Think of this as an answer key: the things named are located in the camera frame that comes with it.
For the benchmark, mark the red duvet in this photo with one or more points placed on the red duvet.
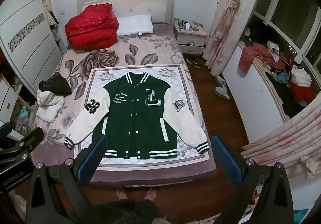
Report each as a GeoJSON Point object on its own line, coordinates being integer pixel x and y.
{"type": "Point", "coordinates": [92, 28]}

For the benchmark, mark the white quilted floral mat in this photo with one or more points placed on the white quilted floral mat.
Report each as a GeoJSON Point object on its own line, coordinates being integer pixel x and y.
{"type": "Point", "coordinates": [96, 83]}

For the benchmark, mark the white cloth bag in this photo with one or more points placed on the white cloth bag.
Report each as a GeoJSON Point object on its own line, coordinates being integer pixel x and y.
{"type": "Point", "coordinates": [301, 77]}

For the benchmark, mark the window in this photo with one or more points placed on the window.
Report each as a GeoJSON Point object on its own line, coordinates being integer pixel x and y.
{"type": "Point", "coordinates": [288, 8]}

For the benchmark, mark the white pillow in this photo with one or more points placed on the white pillow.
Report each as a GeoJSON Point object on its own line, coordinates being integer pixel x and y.
{"type": "Point", "coordinates": [135, 24]}

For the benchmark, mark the bed with beige headboard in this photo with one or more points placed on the bed with beige headboard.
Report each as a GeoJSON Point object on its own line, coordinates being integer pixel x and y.
{"type": "Point", "coordinates": [140, 3]}

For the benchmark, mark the white wardrobe with floral band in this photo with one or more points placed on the white wardrobe with floral band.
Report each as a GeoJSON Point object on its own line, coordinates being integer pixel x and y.
{"type": "Point", "coordinates": [30, 38]}

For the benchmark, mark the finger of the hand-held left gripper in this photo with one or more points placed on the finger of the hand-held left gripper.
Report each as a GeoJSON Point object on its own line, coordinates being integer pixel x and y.
{"type": "Point", "coordinates": [4, 129]}
{"type": "Point", "coordinates": [31, 138]}

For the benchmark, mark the loose pink floral curtain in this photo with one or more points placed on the loose pink floral curtain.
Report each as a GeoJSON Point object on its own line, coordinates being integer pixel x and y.
{"type": "Point", "coordinates": [288, 138]}

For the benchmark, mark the pink padded jacket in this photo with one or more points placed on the pink padded jacket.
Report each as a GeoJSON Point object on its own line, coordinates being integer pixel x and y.
{"type": "Point", "coordinates": [253, 56]}

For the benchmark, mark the person's dark trouser legs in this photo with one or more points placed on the person's dark trouser legs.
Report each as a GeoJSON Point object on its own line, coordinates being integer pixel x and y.
{"type": "Point", "coordinates": [128, 211]}

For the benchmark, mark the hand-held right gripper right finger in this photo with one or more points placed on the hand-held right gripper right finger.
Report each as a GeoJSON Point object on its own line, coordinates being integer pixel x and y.
{"type": "Point", "coordinates": [227, 158]}

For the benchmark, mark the pair of white slippers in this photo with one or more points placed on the pair of white slippers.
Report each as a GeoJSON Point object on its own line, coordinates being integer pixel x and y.
{"type": "Point", "coordinates": [222, 88]}

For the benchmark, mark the pink floral bedspread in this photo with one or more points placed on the pink floral bedspread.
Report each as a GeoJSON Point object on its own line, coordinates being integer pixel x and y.
{"type": "Point", "coordinates": [140, 48]}

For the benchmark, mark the pile of mixed clothes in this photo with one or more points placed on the pile of mixed clothes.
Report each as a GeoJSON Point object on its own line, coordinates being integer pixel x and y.
{"type": "Point", "coordinates": [286, 93]}

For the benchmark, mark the white nightstand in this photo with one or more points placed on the white nightstand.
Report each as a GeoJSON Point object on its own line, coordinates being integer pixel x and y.
{"type": "Point", "coordinates": [190, 38]}

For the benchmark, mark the person's right foot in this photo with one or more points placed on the person's right foot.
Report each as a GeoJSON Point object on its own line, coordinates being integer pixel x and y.
{"type": "Point", "coordinates": [151, 194]}

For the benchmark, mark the hanging light cloth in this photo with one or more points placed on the hanging light cloth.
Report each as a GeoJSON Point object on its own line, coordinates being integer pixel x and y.
{"type": "Point", "coordinates": [47, 6]}

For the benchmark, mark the green and white varsity jacket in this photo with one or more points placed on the green and white varsity jacket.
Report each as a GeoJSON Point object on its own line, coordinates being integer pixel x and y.
{"type": "Point", "coordinates": [140, 118]}

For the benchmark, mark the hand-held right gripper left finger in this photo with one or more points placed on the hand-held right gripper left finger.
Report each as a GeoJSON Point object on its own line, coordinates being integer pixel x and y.
{"type": "Point", "coordinates": [94, 158]}

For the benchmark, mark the white drawer cabinet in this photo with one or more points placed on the white drawer cabinet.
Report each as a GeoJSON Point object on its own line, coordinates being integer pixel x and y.
{"type": "Point", "coordinates": [8, 98]}

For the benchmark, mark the black garment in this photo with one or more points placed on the black garment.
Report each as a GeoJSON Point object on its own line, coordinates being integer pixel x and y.
{"type": "Point", "coordinates": [56, 85]}

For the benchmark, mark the tied pink floral curtain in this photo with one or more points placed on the tied pink floral curtain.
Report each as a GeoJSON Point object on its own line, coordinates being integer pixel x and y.
{"type": "Point", "coordinates": [225, 26]}

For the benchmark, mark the person's left foot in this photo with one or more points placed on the person's left foot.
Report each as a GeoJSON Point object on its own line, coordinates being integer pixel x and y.
{"type": "Point", "coordinates": [121, 194]}

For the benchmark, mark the nightstand clutter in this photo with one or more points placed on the nightstand clutter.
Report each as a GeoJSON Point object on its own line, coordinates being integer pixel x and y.
{"type": "Point", "coordinates": [188, 24]}

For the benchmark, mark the white fleece garment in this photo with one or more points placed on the white fleece garment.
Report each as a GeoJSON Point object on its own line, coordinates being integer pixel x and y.
{"type": "Point", "coordinates": [50, 106]}

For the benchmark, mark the person's foot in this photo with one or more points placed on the person's foot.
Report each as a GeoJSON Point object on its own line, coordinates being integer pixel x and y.
{"type": "Point", "coordinates": [121, 194]}
{"type": "Point", "coordinates": [151, 194]}

